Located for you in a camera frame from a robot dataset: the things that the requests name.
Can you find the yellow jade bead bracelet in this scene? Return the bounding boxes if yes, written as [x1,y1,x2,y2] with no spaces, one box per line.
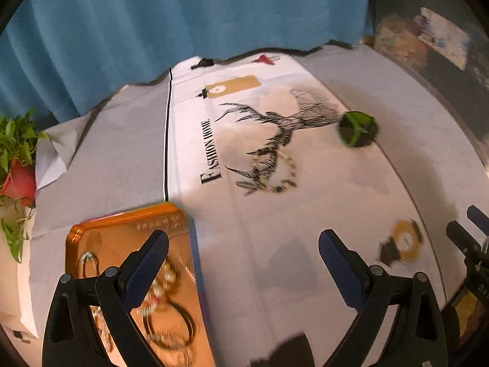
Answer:
[152,259,182,302]

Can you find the green black wristwatch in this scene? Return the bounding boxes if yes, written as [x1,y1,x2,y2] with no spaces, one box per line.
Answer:
[338,111,380,147]

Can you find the pearl bead bracelet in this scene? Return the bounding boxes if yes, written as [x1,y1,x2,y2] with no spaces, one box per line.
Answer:
[251,150,299,195]

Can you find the copper metal tray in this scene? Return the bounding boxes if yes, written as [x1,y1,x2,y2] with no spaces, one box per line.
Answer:
[42,202,215,366]

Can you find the grey white printed tablecloth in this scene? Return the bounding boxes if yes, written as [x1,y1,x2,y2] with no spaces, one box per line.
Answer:
[29,46,488,366]

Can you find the green potted plant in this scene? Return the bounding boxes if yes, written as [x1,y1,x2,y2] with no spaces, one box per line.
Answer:
[0,110,46,263]

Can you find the dark storage box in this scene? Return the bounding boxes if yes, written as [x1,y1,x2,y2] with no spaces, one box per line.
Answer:
[370,0,488,160]

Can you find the blue curtain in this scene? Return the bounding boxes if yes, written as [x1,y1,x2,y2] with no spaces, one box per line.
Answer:
[1,0,369,122]

